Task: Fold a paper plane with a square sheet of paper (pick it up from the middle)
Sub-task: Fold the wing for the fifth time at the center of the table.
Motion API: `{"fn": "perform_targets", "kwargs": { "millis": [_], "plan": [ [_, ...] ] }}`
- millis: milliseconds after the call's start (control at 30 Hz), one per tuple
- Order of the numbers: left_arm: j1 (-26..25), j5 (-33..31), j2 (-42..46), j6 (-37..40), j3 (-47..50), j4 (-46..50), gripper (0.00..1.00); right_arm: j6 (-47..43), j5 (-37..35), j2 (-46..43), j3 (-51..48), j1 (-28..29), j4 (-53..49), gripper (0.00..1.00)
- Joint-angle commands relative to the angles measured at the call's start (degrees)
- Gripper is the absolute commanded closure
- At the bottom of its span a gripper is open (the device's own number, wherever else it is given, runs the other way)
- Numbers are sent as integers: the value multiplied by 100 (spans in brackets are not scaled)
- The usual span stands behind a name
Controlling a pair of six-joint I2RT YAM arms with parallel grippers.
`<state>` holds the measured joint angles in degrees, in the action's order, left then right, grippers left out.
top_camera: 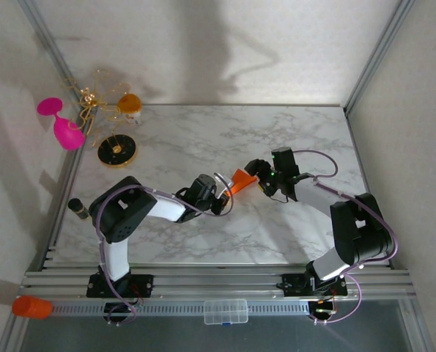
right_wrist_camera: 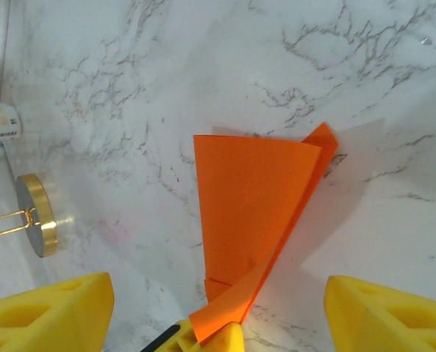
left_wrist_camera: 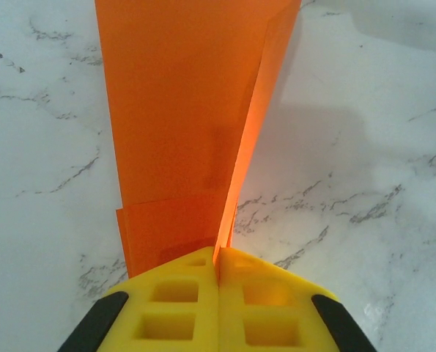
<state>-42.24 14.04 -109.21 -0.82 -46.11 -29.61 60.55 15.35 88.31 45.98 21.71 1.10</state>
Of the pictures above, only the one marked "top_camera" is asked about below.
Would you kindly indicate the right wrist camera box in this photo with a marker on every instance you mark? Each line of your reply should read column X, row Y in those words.
column 285, row 161

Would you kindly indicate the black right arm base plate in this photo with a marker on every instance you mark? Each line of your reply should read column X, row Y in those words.
column 291, row 286

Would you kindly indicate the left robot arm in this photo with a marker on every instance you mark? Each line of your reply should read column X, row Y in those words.
column 117, row 260

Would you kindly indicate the small black bottle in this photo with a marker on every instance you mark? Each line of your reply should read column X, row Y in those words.
column 76, row 207

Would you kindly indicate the aluminium mounting rail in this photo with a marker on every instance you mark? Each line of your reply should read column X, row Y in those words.
column 217, row 282

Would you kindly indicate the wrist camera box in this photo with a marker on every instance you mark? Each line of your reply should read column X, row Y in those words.
column 285, row 161
column 228, row 188

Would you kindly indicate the orange plastic cup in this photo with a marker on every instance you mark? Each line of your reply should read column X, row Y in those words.
column 32, row 307

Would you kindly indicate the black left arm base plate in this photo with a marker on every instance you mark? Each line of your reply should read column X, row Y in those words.
column 144, row 286

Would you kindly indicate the clear plastic organizer box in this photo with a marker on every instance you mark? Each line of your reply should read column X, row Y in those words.
column 225, row 311

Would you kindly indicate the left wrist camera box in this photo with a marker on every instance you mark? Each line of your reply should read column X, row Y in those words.
column 228, row 188

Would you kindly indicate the pink plastic wine glass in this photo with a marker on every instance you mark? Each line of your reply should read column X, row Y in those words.
column 69, row 133

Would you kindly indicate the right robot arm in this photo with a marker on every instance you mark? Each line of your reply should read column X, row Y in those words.
column 327, row 267

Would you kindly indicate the aluminium frame post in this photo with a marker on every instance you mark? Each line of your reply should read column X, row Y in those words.
column 49, row 44
column 379, row 51

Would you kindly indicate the orange paper sheet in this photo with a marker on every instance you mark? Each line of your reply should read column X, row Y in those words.
column 244, row 179

